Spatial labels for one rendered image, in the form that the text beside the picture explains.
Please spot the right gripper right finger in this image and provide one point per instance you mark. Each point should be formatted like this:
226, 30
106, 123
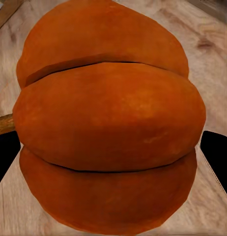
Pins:
214, 148

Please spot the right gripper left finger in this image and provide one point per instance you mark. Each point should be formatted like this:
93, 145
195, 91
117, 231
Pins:
10, 145

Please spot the door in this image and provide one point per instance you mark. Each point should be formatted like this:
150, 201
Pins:
8, 8

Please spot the pumpkin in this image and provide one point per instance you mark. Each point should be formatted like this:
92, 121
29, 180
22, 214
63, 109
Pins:
107, 118

